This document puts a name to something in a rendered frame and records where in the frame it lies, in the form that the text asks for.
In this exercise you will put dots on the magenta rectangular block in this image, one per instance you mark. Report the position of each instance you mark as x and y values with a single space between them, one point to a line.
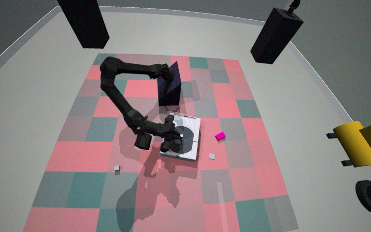
220 136

